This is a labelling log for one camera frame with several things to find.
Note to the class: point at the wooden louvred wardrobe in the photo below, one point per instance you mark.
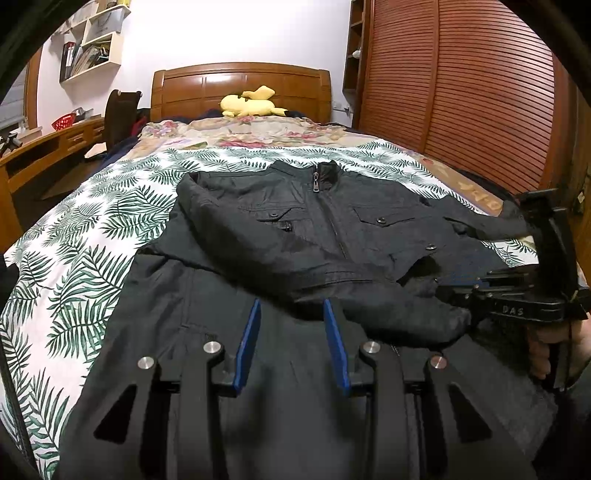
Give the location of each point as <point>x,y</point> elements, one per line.
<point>461,92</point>

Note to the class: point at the person's right hand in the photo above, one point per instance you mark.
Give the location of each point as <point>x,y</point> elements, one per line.
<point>539,357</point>

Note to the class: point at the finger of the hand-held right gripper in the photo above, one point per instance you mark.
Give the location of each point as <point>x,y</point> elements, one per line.
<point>466,297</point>
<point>503,277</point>

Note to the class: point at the dark chair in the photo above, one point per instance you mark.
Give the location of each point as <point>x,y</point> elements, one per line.
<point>117,115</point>

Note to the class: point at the yellow plush toy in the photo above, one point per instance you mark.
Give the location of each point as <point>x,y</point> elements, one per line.
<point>244,105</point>

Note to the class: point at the dark blue pillow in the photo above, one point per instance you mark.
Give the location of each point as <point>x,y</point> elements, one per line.
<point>207,114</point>

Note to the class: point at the black desk gadget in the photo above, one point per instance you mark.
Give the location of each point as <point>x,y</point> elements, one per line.
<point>9,141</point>

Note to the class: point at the black binder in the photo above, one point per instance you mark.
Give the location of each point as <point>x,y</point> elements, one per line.
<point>68,60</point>

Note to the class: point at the row of books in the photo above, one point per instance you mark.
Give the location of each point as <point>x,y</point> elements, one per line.
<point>90,57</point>

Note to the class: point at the wooden desk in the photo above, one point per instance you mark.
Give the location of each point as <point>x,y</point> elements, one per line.
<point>41,152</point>

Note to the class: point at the black jacket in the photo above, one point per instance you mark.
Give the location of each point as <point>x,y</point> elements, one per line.
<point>286,240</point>

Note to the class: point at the wooden open shelf unit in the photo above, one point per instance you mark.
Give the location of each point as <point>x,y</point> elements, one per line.
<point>354,27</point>

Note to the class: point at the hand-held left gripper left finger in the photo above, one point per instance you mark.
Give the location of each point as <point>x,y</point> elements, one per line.
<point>247,344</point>

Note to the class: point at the leaf print blanket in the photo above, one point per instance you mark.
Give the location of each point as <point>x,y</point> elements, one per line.
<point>78,277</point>

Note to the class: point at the window blind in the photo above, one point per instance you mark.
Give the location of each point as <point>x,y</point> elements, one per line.
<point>11,106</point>

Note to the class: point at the red basket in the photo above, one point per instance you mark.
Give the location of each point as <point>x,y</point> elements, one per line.
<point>63,122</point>

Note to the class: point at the wooden bed headboard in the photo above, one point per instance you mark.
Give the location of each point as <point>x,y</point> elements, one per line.
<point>198,87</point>

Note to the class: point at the floral bedsheet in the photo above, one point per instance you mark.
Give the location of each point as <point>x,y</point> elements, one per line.
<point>258,131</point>

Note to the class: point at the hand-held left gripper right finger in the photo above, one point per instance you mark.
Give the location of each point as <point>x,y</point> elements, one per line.
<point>336,350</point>

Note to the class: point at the wooden window frame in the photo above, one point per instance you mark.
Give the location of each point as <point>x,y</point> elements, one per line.
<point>32,87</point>

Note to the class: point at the white wall shelf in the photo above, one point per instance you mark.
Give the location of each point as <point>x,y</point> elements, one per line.
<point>99,69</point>

